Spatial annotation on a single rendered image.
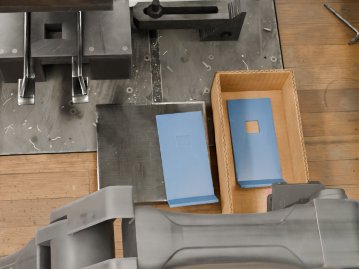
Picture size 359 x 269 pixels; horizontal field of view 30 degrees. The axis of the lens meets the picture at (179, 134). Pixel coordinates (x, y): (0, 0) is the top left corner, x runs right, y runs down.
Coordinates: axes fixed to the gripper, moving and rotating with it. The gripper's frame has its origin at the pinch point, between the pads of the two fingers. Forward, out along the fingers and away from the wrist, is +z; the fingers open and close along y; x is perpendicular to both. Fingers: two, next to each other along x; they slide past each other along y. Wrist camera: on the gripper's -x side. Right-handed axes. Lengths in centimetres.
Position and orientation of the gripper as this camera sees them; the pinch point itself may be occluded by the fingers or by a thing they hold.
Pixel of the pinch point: (280, 201)
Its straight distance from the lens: 92.4
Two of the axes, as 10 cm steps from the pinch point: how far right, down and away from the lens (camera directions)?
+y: -0.1, -9.8, -2.1
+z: -1.0, -2.1, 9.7
